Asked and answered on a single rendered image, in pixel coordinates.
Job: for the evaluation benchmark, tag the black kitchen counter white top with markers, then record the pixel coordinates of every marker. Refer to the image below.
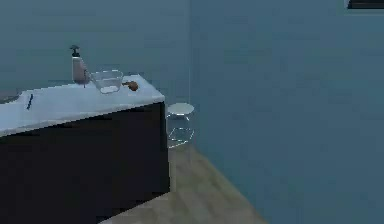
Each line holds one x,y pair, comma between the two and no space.
83,160

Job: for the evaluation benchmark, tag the small brown round object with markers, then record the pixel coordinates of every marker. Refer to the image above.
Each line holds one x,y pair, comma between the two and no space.
132,85

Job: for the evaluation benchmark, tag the clear glass bowl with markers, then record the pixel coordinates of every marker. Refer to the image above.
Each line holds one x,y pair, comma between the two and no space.
108,81

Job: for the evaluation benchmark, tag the soap dispenser bottle black pump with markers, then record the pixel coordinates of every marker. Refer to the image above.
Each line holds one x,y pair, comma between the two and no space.
78,68

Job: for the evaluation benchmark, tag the dark blue pen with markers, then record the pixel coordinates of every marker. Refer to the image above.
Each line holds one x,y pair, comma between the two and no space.
30,101

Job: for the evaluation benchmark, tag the grey sink basin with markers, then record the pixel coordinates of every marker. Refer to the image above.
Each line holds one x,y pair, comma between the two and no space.
7,96

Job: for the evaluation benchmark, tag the dark framed window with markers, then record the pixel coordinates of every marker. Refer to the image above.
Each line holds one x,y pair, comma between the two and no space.
366,3

